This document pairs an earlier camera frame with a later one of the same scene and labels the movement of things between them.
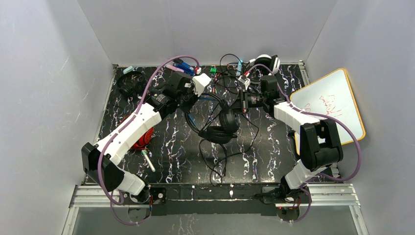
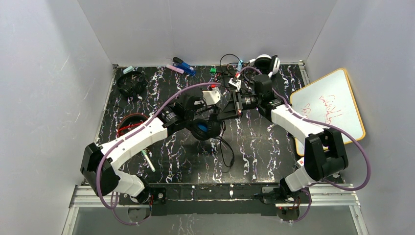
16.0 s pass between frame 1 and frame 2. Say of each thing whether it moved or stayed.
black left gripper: moved
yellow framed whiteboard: stayed
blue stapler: stayed
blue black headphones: moved
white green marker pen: stayed
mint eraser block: stayed
